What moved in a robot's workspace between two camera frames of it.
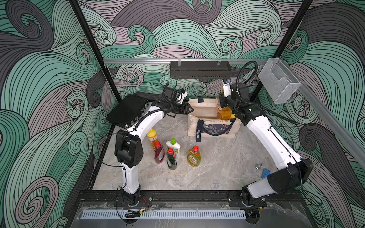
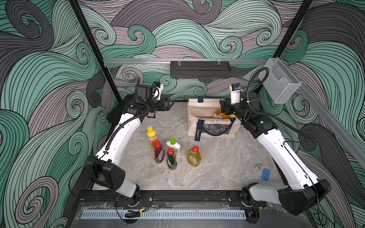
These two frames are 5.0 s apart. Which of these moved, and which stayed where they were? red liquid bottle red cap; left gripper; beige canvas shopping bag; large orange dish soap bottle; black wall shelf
Moved: large orange dish soap bottle; left gripper
Stayed: red liquid bottle red cap; beige canvas shopping bag; black wall shelf
